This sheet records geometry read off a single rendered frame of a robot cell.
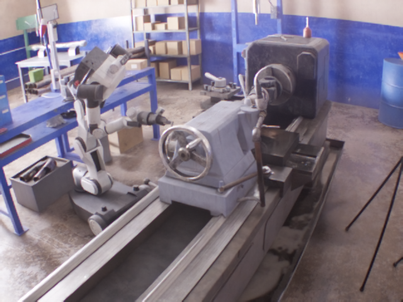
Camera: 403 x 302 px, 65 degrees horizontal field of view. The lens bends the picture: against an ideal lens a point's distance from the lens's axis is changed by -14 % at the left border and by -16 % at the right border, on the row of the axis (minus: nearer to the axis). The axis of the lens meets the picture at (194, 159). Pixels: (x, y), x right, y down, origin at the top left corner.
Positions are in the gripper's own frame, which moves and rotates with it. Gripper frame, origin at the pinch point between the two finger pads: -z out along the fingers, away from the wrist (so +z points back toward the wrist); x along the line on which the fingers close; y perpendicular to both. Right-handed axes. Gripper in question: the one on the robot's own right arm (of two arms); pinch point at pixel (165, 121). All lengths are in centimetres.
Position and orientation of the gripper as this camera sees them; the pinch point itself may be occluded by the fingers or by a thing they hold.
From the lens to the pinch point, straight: 218.3
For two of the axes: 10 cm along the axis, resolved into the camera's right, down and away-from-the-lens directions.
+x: 4.5, 1.2, 8.9
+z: -8.7, -1.8, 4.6
